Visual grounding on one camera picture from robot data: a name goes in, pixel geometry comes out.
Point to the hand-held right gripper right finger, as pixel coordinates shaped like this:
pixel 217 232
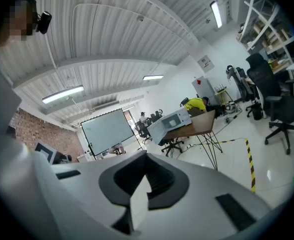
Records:
pixel 166 184

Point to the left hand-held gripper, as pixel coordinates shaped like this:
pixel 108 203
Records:
pixel 47 152

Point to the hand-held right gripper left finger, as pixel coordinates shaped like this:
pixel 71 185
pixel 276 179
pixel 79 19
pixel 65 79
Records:
pixel 121 184

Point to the white microwave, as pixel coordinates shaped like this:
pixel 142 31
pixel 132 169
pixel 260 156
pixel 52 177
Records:
pixel 161 127

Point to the white cup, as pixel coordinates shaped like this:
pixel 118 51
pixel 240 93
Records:
pixel 172 122

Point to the black swivel chair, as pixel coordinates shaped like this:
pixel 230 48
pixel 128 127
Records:
pixel 143 131
pixel 173 145

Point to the white projection board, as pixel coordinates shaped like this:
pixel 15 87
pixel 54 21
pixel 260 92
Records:
pixel 106 131

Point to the long ceiling lamp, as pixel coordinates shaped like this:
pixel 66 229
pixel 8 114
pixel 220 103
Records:
pixel 63 94
pixel 216 14
pixel 153 77

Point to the wooden table with metal legs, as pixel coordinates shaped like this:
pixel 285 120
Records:
pixel 199 125

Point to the yellow black floor tape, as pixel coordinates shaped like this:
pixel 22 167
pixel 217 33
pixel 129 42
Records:
pixel 250 164

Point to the white cabinet with red sticker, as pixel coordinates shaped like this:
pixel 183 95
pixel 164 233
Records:
pixel 204 86

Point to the small wooden stool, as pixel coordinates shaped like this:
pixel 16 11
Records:
pixel 222 94

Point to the black waste bin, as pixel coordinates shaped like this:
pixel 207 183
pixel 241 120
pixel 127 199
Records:
pixel 256 112

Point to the grey office chair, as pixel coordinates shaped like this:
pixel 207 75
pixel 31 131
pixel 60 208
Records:
pixel 242 86

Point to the black mesh office chair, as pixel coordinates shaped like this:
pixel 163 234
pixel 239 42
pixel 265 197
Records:
pixel 269 86

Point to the white storage shelf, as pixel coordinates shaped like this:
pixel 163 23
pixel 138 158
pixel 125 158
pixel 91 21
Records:
pixel 266 26

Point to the wall electrical panel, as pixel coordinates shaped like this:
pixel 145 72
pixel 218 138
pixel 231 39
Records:
pixel 205 64

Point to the black head-worn camera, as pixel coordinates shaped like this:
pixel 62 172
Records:
pixel 44 22

